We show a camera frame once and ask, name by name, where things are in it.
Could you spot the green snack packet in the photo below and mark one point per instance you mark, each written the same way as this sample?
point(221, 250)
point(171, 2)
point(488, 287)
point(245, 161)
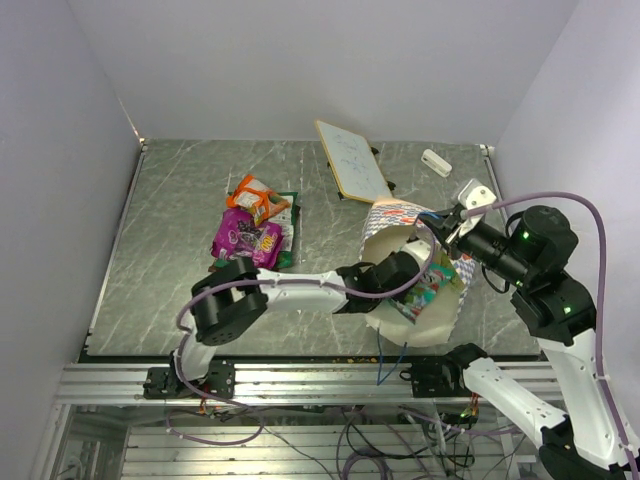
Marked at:
point(287, 220)

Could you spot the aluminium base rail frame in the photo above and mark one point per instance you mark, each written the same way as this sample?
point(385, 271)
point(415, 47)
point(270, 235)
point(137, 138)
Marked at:
point(292, 418)

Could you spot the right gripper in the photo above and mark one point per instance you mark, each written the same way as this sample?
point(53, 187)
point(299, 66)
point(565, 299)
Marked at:
point(446, 227)

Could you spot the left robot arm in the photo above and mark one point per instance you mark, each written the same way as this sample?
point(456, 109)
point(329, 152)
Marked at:
point(226, 303)

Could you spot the purple candy bag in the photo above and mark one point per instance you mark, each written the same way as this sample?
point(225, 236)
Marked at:
point(238, 236)

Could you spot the white eraser block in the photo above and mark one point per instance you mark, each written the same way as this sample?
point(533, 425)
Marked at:
point(436, 163)

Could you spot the blue checkered paper bag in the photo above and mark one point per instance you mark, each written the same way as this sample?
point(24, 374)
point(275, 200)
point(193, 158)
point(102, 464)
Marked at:
point(390, 224)

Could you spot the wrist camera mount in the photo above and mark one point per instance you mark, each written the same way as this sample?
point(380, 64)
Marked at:
point(421, 251)
point(472, 200)

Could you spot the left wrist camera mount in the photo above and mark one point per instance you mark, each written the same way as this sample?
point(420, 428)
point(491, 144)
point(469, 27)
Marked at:
point(421, 251)

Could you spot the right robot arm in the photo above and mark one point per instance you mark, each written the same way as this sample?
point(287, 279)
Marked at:
point(588, 438)

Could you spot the teal Fox's candy bag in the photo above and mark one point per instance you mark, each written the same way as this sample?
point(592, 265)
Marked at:
point(440, 274)

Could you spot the small yellow-framed whiteboard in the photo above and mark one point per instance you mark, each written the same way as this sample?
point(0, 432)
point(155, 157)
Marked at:
point(352, 163)

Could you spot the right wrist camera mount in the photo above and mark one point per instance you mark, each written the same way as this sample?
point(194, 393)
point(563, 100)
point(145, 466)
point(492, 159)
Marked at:
point(472, 200)

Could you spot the orange snack packet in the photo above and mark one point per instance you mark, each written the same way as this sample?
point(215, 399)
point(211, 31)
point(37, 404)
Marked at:
point(256, 198)

